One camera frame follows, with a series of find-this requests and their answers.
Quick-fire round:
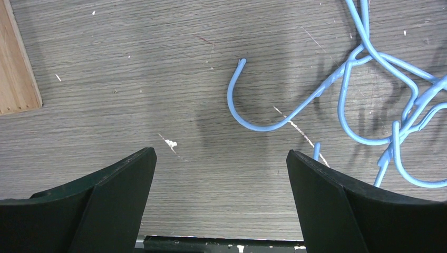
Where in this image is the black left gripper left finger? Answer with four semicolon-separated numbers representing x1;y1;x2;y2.
1;148;157;252

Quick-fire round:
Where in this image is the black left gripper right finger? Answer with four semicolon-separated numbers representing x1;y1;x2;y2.
286;150;446;252

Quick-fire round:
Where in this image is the wooden clothes rack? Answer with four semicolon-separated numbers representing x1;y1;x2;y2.
1;1;43;115

